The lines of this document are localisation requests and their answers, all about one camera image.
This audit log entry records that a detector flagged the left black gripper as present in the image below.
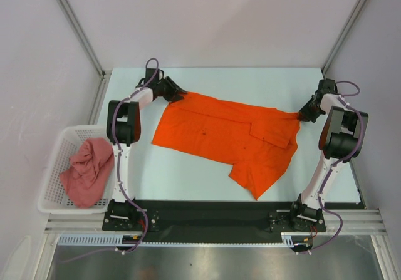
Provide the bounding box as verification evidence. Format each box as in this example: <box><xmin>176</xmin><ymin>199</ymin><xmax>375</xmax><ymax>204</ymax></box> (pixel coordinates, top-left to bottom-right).
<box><xmin>155</xmin><ymin>76</ymin><xmax>186</xmax><ymax>103</ymax></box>

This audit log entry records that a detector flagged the aluminium frame rail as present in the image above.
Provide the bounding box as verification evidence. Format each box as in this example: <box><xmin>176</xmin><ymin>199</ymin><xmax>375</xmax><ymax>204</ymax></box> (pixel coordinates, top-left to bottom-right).
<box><xmin>44</xmin><ymin>209</ymin><xmax>387</xmax><ymax>235</ymax></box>

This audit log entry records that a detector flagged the purple cable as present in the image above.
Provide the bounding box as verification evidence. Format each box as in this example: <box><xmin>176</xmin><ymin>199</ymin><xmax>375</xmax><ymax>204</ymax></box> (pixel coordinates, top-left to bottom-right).
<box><xmin>294</xmin><ymin>80</ymin><xmax>366</xmax><ymax>256</ymax></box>
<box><xmin>61</xmin><ymin>57</ymin><xmax>159</xmax><ymax>264</ymax></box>

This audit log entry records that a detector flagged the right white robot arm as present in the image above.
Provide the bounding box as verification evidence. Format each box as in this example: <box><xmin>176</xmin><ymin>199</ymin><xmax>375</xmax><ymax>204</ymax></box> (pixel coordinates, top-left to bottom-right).
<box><xmin>289</xmin><ymin>79</ymin><xmax>369</xmax><ymax>231</ymax></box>

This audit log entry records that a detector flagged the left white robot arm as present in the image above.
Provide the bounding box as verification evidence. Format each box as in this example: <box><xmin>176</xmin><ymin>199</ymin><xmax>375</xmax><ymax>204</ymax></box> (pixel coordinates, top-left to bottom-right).
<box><xmin>102</xmin><ymin>67</ymin><xmax>187</xmax><ymax>231</ymax></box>

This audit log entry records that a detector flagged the left aluminium frame post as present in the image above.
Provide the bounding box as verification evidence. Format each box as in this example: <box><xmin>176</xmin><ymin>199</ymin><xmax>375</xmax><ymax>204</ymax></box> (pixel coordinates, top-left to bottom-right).
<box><xmin>56</xmin><ymin>0</ymin><xmax>112</xmax><ymax>124</ymax></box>

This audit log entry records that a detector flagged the white plastic basket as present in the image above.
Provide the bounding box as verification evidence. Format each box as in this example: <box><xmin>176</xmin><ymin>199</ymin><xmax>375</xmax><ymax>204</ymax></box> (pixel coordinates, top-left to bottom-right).
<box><xmin>37</xmin><ymin>125</ymin><xmax>113</xmax><ymax>215</ymax></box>

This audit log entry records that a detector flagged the pink t shirt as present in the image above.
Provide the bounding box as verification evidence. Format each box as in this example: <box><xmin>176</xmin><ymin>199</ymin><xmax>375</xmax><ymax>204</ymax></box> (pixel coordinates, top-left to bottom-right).
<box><xmin>60</xmin><ymin>138</ymin><xmax>114</xmax><ymax>209</ymax></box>

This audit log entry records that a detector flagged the aluminium frame post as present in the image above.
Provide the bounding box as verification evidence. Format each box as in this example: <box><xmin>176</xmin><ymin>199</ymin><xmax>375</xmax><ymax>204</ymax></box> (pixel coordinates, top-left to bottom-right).
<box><xmin>56</xmin><ymin>0</ymin><xmax>112</xmax><ymax>124</ymax></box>
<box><xmin>321</xmin><ymin>0</ymin><xmax>369</xmax><ymax>78</ymax></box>

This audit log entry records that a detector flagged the white cable duct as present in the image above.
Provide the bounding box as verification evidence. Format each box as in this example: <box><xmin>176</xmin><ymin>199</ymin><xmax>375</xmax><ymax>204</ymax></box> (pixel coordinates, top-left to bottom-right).
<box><xmin>58</xmin><ymin>231</ymin><xmax>316</xmax><ymax>248</ymax></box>

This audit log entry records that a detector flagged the right aluminium frame post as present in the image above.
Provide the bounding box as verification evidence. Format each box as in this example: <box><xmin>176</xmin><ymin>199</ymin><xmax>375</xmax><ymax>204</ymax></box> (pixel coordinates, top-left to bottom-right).
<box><xmin>321</xmin><ymin>0</ymin><xmax>369</xmax><ymax>78</ymax></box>

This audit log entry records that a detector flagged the orange t shirt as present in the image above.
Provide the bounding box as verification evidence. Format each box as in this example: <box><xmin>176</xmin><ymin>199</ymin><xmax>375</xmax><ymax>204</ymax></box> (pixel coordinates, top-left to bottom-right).
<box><xmin>152</xmin><ymin>92</ymin><xmax>300</xmax><ymax>199</ymax></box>

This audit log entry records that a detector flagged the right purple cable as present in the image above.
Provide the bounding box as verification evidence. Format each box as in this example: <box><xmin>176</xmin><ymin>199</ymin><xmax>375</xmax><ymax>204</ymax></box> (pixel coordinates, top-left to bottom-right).
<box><xmin>294</xmin><ymin>80</ymin><xmax>366</xmax><ymax>256</ymax></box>

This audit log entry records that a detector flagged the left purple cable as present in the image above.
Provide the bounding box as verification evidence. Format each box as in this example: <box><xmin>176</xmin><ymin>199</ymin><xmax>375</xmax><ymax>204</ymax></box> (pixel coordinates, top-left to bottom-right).
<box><xmin>61</xmin><ymin>57</ymin><xmax>159</xmax><ymax>264</ymax></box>

